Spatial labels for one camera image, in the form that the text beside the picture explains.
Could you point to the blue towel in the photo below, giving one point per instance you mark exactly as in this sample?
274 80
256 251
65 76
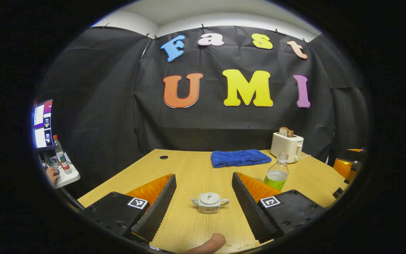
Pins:
240 158

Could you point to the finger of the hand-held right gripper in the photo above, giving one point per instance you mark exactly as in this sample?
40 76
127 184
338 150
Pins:
344 168

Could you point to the bread slice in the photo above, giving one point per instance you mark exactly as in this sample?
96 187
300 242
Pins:
286 132

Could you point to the white toaster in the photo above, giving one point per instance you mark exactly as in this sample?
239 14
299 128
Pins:
285 146

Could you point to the white side table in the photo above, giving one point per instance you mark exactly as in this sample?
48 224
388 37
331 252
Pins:
69 178

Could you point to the red cap plastic bottle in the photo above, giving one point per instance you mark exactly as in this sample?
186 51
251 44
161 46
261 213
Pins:
62 158

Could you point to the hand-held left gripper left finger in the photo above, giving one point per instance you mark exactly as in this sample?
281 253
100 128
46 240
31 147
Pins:
159 208

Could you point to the white teacup lid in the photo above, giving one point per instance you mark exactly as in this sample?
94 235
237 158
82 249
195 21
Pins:
209 199

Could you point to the green label water bottle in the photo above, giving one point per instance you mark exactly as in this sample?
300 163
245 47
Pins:
277 178

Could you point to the computer monitor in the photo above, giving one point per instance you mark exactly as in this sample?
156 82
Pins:
41 137

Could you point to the white ceramic teacup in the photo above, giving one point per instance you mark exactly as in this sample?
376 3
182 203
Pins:
208 209

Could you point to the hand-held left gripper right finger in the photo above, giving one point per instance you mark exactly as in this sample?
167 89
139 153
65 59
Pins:
248 208

